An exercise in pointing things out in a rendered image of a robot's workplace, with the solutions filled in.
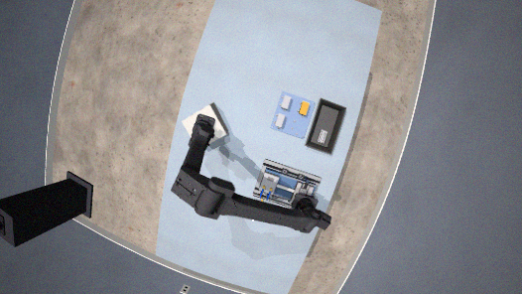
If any yellow block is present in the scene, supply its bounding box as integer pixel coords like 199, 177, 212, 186
299, 101, 309, 115

